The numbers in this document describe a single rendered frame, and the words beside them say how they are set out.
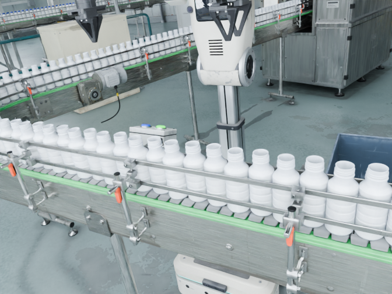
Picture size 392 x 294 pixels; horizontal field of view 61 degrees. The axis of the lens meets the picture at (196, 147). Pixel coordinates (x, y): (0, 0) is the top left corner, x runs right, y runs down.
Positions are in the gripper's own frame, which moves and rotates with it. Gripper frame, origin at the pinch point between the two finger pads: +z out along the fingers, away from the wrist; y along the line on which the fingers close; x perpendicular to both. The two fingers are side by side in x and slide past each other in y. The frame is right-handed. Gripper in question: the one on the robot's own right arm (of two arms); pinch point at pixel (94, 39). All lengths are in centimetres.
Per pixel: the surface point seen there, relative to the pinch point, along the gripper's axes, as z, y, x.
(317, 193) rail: 29, 18, 70
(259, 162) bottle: 25, 16, 57
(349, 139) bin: 46, -46, 71
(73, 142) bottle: 27.6, 16.4, -2.1
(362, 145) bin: 48, -46, 76
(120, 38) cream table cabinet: 50, -318, -262
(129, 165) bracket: 29.8, 19.8, 21.6
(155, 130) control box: 28.1, 0.8, 17.8
